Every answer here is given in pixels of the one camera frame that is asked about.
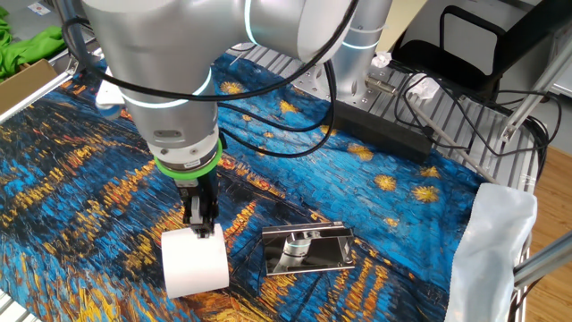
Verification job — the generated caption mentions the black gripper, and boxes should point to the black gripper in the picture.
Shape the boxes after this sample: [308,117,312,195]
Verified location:
[174,172,221,238]

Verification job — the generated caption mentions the chrome toilet paper holder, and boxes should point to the chrome toilet paper holder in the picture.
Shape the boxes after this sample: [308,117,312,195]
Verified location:
[261,222,357,276]

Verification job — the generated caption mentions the crumpled white paper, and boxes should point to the crumpled white paper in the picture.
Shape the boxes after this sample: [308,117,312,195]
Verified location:
[408,73,442,100]

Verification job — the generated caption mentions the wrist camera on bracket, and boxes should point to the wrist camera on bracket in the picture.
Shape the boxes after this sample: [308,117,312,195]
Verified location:
[95,79,126,121]

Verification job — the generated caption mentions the black table cables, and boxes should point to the black table cables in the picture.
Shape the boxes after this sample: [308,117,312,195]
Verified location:
[392,69,564,180]

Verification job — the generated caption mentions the diagonal aluminium strut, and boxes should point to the diagonal aluminium strut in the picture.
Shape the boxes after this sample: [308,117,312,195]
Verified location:
[55,0,90,75]

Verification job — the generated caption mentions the starry night print tablecloth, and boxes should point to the starry night print tablecloth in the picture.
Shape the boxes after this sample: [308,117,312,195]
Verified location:
[0,53,486,322]

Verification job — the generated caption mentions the brown cardboard box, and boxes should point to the brown cardboard box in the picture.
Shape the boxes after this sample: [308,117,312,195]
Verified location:
[0,58,59,115]

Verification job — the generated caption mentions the translucent white plastic sheet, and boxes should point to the translucent white plastic sheet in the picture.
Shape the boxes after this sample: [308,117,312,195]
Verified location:
[444,182,539,322]

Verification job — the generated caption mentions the green cloth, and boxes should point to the green cloth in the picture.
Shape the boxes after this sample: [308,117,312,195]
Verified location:
[0,6,68,81]

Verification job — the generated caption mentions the white toilet paper roll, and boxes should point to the white toilet paper roll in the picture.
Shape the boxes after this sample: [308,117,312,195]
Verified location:
[160,223,231,300]

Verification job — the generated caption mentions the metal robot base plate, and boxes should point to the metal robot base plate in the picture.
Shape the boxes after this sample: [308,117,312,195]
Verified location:
[290,60,403,117]

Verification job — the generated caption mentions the black office chair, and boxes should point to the black office chair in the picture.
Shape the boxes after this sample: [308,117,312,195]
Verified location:
[392,0,572,95]

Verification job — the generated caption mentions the aluminium frame strut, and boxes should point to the aluminium frame strut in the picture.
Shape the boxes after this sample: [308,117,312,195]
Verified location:
[500,44,572,144]
[513,232,572,290]

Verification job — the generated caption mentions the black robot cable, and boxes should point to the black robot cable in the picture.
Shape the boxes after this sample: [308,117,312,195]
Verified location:
[62,0,361,160]

